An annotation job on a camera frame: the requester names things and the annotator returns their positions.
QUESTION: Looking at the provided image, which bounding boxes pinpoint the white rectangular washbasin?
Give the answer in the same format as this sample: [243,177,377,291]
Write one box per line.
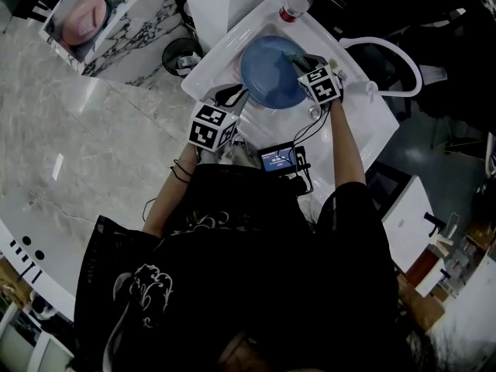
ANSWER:
[381,174,437,275]

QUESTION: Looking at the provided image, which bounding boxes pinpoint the black mesh wastebasket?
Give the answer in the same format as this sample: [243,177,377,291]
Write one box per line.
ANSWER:
[161,36,204,78]

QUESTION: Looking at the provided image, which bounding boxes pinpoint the white curved faucet hose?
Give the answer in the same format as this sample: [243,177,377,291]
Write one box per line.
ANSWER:
[339,36,423,98]

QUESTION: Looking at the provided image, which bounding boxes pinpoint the pink basin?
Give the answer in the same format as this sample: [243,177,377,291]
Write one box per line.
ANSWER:
[61,0,109,47]

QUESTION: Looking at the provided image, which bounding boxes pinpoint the person's right forearm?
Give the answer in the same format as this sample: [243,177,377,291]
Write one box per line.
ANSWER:
[329,98,367,190]

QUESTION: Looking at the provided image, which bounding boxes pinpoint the black hair ties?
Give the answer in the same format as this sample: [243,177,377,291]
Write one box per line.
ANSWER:
[170,159,194,184]

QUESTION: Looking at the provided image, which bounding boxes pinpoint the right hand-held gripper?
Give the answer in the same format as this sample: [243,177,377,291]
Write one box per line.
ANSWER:
[295,53,344,106]

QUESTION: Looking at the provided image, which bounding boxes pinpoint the small black screen device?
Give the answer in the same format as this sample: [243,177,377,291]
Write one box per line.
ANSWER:
[257,140,312,180]

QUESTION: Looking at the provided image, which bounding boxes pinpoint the white ceramic sink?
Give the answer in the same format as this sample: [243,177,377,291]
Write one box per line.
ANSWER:
[181,0,401,205]

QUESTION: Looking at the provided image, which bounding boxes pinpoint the white square column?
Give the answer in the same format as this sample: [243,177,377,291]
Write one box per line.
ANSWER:
[177,0,277,52]

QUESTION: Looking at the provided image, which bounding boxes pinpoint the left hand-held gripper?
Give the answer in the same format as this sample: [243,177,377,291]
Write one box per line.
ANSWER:
[188,83,250,153]

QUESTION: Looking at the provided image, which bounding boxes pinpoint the brown wooden cabinet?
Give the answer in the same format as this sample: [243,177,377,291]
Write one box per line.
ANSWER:
[405,246,443,287]

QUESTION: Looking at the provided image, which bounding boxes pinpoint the white panel with holes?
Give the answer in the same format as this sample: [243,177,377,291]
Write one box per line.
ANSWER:
[0,191,79,322]

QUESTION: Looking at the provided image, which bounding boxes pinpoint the green scrubbing sponge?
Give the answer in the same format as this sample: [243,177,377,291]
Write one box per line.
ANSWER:
[284,51,311,71]

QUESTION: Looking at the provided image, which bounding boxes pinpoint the black metal washbasin stand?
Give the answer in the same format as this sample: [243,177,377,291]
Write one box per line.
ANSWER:
[363,160,412,221]

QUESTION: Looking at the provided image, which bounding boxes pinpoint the black faucet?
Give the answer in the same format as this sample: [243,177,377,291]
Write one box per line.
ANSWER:
[424,212,447,236]

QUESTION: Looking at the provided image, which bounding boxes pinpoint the marble pattern sink cabinet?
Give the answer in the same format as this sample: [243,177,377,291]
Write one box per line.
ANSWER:
[38,0,191,88]

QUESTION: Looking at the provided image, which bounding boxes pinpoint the black cable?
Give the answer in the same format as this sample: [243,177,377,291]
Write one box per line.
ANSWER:
[141,198,158,223]
[291,102,332,196]

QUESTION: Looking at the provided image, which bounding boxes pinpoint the person's black printed shirt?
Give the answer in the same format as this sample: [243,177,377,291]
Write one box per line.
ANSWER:
[72,164,401,372]

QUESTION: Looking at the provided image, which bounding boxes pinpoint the person's left forearm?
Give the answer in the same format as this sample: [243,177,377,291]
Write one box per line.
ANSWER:
[142,143,199,240]

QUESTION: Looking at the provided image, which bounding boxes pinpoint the large blue plate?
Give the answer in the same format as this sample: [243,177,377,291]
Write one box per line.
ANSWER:
[239,35,311,110]

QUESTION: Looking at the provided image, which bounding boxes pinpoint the clear bottle with red cap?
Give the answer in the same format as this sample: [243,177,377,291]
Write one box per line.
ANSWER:
[278,0,319,24]

